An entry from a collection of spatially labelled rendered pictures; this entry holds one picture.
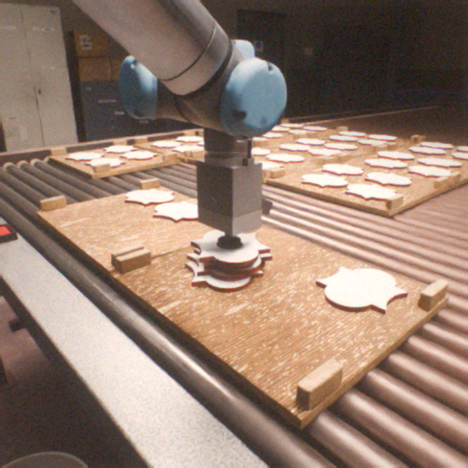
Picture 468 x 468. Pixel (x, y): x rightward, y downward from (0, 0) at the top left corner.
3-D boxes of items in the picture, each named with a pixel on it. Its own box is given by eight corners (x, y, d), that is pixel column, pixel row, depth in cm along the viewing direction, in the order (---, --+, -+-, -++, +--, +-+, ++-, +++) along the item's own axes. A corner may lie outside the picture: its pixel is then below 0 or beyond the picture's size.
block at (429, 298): (429, 313, 57) (432, 295, 56) (416, 307, 58) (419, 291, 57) (446, 298, 61) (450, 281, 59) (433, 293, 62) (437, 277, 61)
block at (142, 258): (122, 275, 67) (120, 260, 66) (116, 271, 68) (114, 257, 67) (153, 264, 71) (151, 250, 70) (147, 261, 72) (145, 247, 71)
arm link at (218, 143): (229, 119, 65) (267, 123, 59) (229, 147, 67) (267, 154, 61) (192, 122, 60) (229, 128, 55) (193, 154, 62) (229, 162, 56)
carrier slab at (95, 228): (111, 279, 69) (109, 271, 69) (36, 218, 98) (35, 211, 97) (258, 229, 90) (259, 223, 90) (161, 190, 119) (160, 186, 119)
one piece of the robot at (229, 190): (289, 134, 63) (284, 232, 69) (248, 128, 69) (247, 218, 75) (231, 143, 55) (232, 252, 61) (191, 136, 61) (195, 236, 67)
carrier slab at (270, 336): (300, 431, 40) (301, 420, 40) (111, 281, 68) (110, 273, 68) (448, 304, 62) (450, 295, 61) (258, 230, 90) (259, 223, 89)
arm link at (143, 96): (156, 54, 42) (238, 56, 49) (111, 51, 50) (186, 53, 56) (159, 130, 45) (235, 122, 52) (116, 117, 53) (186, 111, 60)
